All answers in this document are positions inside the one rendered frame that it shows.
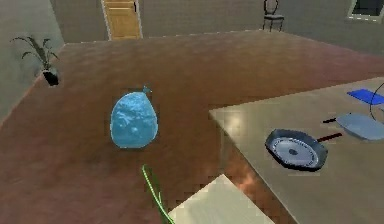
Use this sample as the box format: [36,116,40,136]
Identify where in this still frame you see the white framed window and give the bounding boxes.
[346,0,384,24]

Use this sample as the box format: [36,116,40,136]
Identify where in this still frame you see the pale blue pan black handle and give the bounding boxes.
[322,112,384,142]

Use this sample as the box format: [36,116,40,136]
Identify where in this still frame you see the green thin plant stem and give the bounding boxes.
[141,164,176,224]

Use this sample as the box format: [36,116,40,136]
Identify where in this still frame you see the wooden room door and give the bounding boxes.
[100,0,144,42]

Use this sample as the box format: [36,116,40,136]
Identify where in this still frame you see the thin black curved wire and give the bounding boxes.
[369,81,384,122]

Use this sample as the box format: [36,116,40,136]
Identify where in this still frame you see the blue tied garbage bag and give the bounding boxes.
[109,85,159,150]

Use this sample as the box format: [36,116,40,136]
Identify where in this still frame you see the black round-back chair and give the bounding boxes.
[262,0,286,33]

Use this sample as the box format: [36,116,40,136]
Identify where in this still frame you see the potted green house plant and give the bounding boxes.
[9,35,61,87]

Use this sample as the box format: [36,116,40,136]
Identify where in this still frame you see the beige table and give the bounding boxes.
[208,76,384,224]

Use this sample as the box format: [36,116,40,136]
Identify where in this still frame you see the pale beige square block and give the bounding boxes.
[167,173,276,224]

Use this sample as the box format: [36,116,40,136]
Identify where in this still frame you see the dark frying pan red handle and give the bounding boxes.
[264,128,344,173]

